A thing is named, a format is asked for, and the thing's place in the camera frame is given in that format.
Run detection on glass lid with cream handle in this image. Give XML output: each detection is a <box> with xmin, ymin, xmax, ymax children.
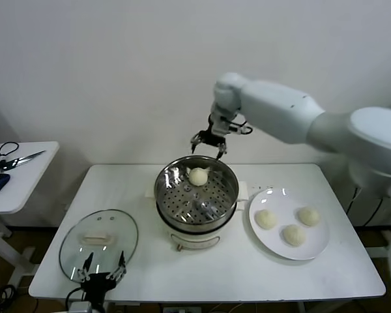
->
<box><xmin>59</xmin><ymin>209</ymin><xmax>139</xmax><ymax>282</ymax></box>

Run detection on scissors with dark handle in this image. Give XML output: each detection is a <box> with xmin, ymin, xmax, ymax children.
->
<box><xmin>0</xmin><ymin>151</ymin><xmax>46</xmax><ymax>173</ymax></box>

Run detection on white round plate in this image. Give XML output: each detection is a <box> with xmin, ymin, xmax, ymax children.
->
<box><xmin>248</xmin><ymin>188</ymin><xmax>330</xmax><ymax>261</ymax></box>

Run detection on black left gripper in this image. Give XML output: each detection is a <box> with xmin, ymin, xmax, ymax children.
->
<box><xmin>78</xmin><ymin>250</ymin><xmax>128</xmax><ymax>313</ymax></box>

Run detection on stainless steel steamer basket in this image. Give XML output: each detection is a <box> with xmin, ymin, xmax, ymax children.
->
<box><xmin>144</xmin><ymin>156</ymin><xmax>248</xmax><ymax>226</ymax></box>

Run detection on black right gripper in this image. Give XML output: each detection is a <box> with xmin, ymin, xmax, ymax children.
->
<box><xmin>190</xmin><ymin>112</ymin><xmax>229</xmax><ymax>162</ymax></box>

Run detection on white side table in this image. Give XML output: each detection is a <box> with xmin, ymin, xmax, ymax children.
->
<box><xmin>0</xmin><ymin>142</ymin><xmax>60</xmax><ymax>281</ymax></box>

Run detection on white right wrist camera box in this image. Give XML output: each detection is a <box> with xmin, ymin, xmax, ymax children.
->
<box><xmin>214</xmin><ymin>112</ymin><xmax>239</xmax><ymax>136</ymax></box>

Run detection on white steamed baozi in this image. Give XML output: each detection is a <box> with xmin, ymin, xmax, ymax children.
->
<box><xmin>188</xmin><ymin>166</ymin><xmax>209</xmax><ymax>186</ymax></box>
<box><xmin>282</xmin><ymin>224</ymin><xmax>306</xmax><ymax>248</ymax></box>
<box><xmin>255</xmin><ymin>209</ymin><xmax>278</xmax><ymax>231</ymax></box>
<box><xmin>296</xmin><ymin>207</ymin><xmax>321</xmax><ymax>228</ymax></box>

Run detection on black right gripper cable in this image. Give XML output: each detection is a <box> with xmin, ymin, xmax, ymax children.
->
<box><xmin>229</xmin><ymin>121</ymin><xmax>253</xmax><ymax>134</ymax></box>

